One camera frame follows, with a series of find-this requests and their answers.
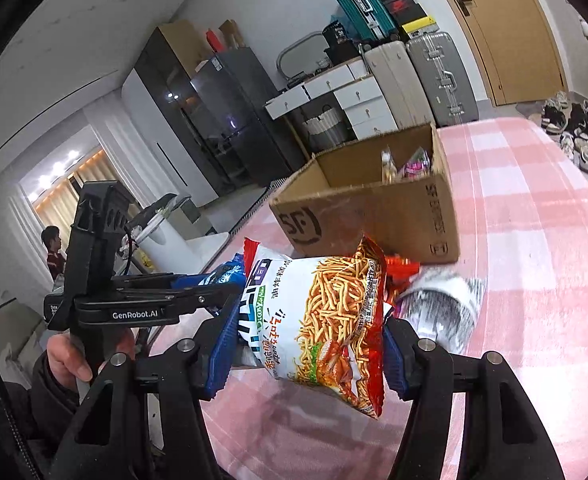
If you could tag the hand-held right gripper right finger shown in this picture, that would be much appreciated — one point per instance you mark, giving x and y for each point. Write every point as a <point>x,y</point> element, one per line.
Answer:
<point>393,360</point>

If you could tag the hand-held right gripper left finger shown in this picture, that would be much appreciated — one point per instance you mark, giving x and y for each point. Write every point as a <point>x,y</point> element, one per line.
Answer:
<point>221,355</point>

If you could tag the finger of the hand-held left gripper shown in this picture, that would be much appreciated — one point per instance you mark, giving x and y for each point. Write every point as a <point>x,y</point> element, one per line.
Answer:
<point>214,297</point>
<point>189,280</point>

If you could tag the blue snack packet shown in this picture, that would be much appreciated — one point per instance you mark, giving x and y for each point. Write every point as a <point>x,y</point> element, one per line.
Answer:
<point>229,272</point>

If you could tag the silver white snack packet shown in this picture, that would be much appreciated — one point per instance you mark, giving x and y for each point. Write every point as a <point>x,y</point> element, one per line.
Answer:
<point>443,305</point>

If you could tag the orange noodle snack packet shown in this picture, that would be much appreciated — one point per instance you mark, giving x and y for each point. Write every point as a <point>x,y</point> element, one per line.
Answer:
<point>324,320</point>

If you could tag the small red snack packet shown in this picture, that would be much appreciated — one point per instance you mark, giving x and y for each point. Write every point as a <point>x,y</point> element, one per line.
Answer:
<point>401,267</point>

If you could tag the brown cardboard box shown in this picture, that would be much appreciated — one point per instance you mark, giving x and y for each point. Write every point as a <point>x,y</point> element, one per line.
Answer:
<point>373,220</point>

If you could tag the beige snack packet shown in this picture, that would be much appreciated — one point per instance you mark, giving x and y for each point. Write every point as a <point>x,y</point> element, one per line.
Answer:
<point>388,167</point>

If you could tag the purple snack packet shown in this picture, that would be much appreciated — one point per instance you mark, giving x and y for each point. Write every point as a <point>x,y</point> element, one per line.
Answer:
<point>416,165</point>

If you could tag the person's left forearm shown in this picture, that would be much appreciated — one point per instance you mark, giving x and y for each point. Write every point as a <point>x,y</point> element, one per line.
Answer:
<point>39,410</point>

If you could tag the person's left hand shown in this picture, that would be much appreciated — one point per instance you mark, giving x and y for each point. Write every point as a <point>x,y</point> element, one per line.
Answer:
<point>66,360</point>

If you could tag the white side table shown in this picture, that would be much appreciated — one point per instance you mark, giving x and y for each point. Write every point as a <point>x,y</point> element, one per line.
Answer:
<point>209,247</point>

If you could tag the white lidded bin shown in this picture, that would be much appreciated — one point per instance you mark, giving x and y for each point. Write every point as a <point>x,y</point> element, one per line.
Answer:
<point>164,245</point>

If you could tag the beige curtain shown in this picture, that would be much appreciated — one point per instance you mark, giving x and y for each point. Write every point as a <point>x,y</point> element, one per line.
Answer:
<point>74,190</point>

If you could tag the striped floor rug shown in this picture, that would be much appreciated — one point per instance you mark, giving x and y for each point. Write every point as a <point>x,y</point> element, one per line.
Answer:
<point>259,205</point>

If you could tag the white curtain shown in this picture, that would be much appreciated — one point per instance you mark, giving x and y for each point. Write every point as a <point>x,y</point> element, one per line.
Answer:
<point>106,150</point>

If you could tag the dark glass cabinet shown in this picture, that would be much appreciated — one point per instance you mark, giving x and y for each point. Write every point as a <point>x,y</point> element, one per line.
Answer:
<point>174,110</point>

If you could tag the dark grey refrigerator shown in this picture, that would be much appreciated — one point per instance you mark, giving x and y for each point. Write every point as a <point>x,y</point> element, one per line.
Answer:
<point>239,110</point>

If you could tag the woven laundry basket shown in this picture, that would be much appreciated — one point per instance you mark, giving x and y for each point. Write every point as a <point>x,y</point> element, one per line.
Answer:
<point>324,127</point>

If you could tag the tall brown carton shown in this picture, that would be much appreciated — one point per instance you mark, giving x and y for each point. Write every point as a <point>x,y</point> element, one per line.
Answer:
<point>184,42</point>

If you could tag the red bag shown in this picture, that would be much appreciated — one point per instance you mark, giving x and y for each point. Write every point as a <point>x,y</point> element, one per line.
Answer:
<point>214,41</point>

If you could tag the white drawer desk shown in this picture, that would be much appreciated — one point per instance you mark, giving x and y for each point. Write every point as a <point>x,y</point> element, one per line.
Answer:
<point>358,100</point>

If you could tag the brown paper bag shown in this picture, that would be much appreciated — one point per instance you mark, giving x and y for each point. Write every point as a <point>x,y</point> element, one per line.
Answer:
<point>231,32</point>

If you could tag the beige suitcase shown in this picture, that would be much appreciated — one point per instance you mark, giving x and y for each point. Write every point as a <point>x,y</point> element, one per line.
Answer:
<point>398,85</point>

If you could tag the black bag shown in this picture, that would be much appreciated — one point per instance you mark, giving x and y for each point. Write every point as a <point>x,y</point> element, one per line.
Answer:
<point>339,40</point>

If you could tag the grey suitcase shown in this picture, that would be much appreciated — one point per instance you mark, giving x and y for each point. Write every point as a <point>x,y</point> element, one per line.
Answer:
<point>441,80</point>

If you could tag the grey door mat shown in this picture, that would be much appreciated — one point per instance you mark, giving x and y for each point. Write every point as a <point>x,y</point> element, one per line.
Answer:
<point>531,110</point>

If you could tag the teal suitcase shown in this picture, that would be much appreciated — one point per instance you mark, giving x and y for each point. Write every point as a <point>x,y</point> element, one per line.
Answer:
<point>358,7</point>

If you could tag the black yellow shoebox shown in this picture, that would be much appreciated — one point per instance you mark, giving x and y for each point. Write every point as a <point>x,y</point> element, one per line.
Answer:
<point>418,25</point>

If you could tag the black red shoebox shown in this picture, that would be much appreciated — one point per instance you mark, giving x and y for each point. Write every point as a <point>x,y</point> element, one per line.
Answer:
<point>403,9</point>

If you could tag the wooden door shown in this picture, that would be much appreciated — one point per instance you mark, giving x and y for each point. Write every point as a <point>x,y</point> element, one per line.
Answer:
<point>513,35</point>

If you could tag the grey curved frame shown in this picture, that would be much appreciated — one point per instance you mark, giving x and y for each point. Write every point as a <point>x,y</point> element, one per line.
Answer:
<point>289,52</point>

